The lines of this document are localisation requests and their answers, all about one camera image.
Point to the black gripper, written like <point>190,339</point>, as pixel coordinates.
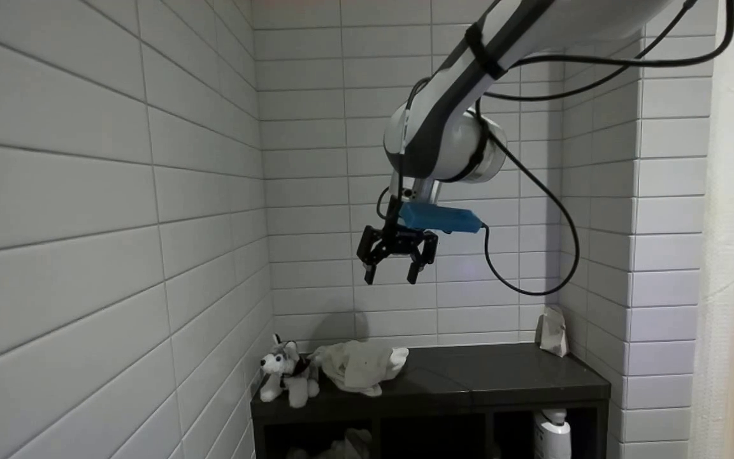
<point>396,240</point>

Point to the white towel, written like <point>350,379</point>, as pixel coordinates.
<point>359,367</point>

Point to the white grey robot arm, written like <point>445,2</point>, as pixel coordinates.
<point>438,137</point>

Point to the husky plush toy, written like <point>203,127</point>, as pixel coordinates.
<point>289,374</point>

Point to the black shelf unit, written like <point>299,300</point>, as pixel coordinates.
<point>448,404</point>

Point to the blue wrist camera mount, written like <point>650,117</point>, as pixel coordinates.
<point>420,215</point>

